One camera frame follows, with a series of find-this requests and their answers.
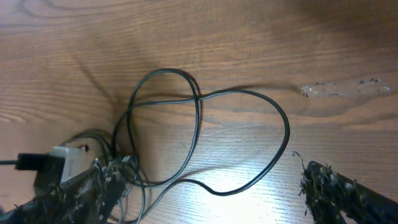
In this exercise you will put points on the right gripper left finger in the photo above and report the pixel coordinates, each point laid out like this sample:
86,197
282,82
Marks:
88,197

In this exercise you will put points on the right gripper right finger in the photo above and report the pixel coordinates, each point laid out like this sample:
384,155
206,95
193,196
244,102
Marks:
328,194

